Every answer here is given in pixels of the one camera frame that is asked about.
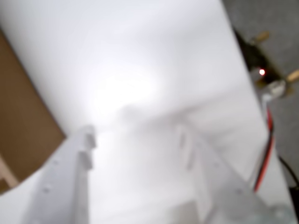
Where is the red white black arm cable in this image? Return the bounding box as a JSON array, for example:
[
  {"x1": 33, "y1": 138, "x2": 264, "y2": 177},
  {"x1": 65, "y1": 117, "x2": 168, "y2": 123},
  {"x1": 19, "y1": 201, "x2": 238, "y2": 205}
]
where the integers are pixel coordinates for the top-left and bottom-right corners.
[{"x1": 251, "y1": 95, "x2": 278, "y2": 193}]

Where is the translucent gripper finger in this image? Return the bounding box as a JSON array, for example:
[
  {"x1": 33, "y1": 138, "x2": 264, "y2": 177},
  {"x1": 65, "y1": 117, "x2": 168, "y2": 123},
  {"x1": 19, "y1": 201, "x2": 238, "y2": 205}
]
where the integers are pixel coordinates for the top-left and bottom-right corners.
[{"x1": 163, "y1": 125, "x2": 266, "y2": 224}]

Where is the black camera cable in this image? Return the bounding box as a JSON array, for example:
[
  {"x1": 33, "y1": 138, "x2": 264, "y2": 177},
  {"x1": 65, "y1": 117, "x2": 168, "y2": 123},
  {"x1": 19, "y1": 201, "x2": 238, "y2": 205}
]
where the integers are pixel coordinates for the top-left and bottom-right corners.
[{"x1": 278, "y1": 155, "x2": 299, "y2": 191}]

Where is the controller board with brass standoffs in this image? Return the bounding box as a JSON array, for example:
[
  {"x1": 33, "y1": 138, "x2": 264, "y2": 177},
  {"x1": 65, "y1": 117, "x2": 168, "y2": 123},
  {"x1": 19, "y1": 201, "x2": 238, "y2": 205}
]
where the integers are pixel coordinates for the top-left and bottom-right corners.
[{"x1": 235, "y1": 30, "x2": 299, "y2": 100}]

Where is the brown cardboard box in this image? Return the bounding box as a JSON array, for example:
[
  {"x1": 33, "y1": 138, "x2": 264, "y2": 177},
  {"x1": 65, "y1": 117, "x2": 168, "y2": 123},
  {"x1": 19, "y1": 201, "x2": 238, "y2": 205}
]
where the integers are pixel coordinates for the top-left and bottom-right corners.
[{"x1": 0, "y1": 30, "x2": 67, "y2": 194}]

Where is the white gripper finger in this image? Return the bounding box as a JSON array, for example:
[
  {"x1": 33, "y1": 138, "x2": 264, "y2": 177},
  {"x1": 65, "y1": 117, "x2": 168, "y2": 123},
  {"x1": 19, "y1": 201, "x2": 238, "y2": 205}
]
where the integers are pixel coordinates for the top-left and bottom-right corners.
[{"x1": 22, "y1": 125, "x2": 97, "y2": 224}]

